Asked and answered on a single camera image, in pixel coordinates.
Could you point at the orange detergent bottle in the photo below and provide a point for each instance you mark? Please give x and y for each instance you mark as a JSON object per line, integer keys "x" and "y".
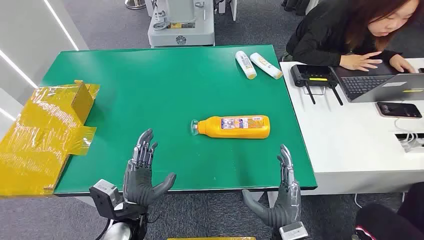
{"x": 238, "y": 130}

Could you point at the person's left hand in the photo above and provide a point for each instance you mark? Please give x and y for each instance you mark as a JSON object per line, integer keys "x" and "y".
{"x": 400, "y": 63}

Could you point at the grey laptop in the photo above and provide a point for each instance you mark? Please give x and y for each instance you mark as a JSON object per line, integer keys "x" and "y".
{"x": 364, "y": 84}

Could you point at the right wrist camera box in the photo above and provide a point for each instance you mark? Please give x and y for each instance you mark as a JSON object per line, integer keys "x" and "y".
{"x": 293, "y": 232}

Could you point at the white bottle with yellow print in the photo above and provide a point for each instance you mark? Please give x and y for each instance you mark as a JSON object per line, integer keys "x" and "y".
{"x": 265, "y": 64}

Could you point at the black router with antennas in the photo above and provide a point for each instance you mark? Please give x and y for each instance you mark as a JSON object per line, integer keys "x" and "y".
{"x": 313, "y": 74}

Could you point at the person's right hand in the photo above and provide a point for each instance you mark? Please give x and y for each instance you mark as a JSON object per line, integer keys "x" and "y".
{"x": 359, "y": 62}

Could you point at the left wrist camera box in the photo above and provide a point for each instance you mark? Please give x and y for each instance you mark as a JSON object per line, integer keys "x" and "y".
{"x": 104, "y": 192}

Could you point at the chrome stand base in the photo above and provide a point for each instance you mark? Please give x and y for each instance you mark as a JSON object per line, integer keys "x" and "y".
{"x": 134, "y": 4}

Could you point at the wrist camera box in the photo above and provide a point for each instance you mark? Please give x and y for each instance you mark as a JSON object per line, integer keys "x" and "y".
{"x": 104, "y": 192}
{"x": 293, "y": 232}

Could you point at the yellow taped cardboard box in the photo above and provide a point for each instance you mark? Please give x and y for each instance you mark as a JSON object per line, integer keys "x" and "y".
{"x": 39, "y": 132}

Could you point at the white bottle with barcode label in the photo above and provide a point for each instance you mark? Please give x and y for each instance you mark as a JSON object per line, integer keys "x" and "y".
{"x": 245, "y": 64}

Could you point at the white wall light strip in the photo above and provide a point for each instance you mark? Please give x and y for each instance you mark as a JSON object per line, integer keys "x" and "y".
{"x": 8, "y": 114}
{"x": 61, "y": 25}
{"x": 18, "y": 69}

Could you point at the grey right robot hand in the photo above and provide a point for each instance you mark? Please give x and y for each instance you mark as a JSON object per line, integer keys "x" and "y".
{"x": 288, "y": 208}

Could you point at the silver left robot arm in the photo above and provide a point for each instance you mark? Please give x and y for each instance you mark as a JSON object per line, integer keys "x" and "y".
{"x": 117, "y": 232}

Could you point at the white panel leg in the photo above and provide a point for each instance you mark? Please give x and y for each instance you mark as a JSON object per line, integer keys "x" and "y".
{"x": 233, "y": 8}

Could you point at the white machine base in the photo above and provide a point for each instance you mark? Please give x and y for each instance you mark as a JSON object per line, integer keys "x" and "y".
{"x": 192, "y": 33}

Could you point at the person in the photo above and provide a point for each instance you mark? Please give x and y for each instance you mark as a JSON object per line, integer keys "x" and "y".
{"x": 387, "y": 220}
{"x": 314, "y": 36}

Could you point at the black smartphone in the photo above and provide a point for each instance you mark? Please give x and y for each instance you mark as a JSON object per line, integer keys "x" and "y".
{"x": 399, "y": 110}

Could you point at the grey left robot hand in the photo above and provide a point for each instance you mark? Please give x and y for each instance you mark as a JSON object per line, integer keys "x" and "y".
{"x": 137, "y": 185}

